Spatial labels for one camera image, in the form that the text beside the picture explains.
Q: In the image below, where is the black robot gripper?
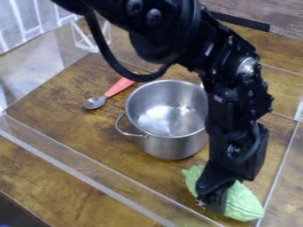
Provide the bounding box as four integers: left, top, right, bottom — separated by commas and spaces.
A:
194, 121, 271, 216

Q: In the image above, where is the green bumpy gourd toy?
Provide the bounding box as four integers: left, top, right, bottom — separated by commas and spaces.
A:
182, 164, 266, 222

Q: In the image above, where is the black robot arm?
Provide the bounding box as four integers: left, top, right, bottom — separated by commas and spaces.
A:
51, 0, 274, 214

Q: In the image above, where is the silver metal pot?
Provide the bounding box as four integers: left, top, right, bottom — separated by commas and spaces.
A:
115, 80, 209, 160

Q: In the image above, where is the black strip on table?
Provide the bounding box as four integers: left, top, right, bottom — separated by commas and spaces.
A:
210, 12, 271, 32

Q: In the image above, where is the red-handled metal spoon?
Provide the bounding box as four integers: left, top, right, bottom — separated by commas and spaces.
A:
84, 77, 137, 110

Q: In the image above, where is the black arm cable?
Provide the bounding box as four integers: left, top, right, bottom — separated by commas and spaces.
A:
83, 12, 175, 83

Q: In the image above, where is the clear acrylic corner bracket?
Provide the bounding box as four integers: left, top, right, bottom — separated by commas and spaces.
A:
70, 21, 113, 53

